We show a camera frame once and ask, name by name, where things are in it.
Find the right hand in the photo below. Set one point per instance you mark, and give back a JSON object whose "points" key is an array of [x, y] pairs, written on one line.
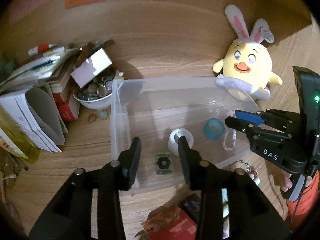
{"points": [[285, 182]]}

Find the clear plastic storage bin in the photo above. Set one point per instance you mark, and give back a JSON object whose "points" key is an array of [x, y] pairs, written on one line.
{"points": [[152, 109]]}

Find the yellow chick bunny plush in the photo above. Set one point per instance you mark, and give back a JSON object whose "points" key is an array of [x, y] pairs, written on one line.
{"points": [[247, 65]]}

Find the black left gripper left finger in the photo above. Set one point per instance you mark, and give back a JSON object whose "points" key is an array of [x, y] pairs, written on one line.
{"points": [[68, 214]]}

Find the purple black cosmetic bottle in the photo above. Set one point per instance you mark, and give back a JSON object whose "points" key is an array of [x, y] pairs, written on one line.
{"points": [[191, 206]]}

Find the red book stack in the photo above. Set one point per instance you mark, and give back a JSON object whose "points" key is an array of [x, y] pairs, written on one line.
{"points": [[61, 86]]}

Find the red paper envelope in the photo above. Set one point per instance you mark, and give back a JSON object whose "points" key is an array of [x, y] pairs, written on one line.
{"points": [[172, 223]]}

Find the mint green tube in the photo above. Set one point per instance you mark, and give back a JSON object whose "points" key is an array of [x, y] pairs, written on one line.
{"points": [[224, 196]]}

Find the white bowl of stones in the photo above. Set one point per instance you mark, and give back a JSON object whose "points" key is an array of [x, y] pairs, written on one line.
{"points": [[97, 93]]}

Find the white paper boxes stack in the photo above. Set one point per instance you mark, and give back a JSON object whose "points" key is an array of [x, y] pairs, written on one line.
{"points": [[35, 113]]}

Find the pale green long tube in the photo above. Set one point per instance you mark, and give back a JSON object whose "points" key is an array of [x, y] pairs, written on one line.
{"points": [[225, 211]]}

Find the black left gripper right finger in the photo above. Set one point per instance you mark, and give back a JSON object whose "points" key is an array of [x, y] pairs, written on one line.
{"points": [[251, 214]]}

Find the small white pink box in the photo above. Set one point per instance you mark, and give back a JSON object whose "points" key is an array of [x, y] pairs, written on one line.
{"points": [[91, 67]]}

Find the small clear green packet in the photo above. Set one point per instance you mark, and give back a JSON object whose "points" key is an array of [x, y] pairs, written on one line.
{"points": [[163, 164]]}

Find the red white marker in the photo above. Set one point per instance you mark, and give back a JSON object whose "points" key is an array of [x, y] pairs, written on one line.
{"points": [[39, 49]]}

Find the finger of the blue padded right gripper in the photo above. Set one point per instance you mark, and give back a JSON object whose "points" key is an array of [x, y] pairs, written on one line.
{"points": [[249, 117]]}

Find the yellow green spray bottle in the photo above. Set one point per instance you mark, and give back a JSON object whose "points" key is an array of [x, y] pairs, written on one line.
{"points": [[15, 141]]}

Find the teal tape roll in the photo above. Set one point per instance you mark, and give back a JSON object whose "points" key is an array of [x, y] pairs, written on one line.
{"points": [[213, 129]]}

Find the pink charm keychain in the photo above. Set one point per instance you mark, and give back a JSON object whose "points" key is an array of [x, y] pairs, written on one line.
{"points": [[241, 164]]}

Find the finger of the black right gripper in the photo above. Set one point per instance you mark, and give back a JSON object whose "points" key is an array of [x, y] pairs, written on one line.
{"points": [[245, 126]]}

